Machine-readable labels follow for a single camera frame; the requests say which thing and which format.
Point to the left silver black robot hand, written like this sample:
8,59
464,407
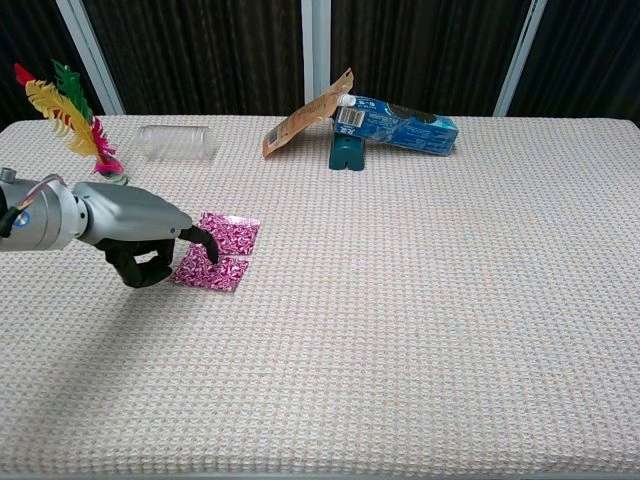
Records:
130,210

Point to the clear plastic cup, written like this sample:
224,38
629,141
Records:
175,144

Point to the colourful toy flower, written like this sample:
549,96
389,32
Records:
75,125

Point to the dark fabric partition panel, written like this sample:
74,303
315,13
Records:
590,55
200,55
30,35
425,50

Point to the brown snack pouch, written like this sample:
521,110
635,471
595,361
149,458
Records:
300,120

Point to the teal plastic block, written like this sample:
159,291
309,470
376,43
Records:
346,155

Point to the beige woven tablecloth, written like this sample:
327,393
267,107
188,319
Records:
375,300

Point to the blue cookie box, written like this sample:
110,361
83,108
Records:
405,130

